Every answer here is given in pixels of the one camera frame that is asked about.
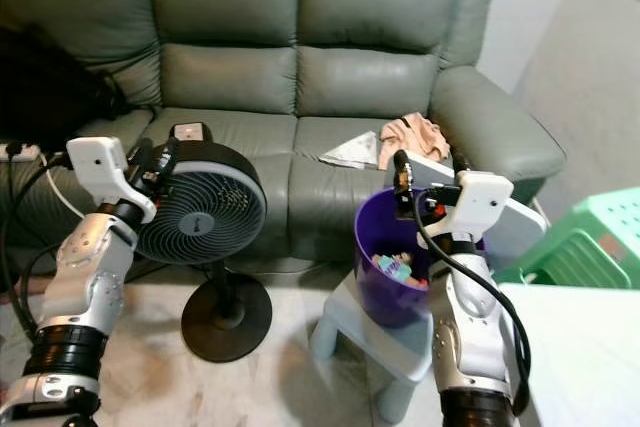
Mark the green plastic stool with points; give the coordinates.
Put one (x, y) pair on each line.
(585, 242)

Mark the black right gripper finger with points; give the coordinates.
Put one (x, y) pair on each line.
(460, 164)
(402, 169)

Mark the white power strip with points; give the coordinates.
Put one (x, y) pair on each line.
(20, 152)

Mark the black standing fan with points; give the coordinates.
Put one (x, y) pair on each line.
(220, 212)

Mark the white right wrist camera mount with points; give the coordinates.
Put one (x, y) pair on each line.
(485, 202)

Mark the grey-green leather sofa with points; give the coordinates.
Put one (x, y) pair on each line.
(360, 7)

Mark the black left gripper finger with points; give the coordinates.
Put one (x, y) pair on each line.
(142, 152)
(170, 157)

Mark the pale blue plastic panel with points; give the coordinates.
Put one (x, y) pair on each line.
(525, 222)

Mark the purple plastic rubbish bin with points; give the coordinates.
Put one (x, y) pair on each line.
(390, 302)

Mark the teal label wrapper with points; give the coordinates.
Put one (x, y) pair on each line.
(395, 267)

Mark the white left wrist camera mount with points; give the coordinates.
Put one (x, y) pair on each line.
(105, 172)

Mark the peach crumpled cloth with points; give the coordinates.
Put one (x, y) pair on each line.
(410, 137)

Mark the pale blue plastic stool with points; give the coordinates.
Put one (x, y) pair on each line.
(370, 357)

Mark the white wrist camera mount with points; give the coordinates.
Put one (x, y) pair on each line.
(485, 202)
(105, 172)

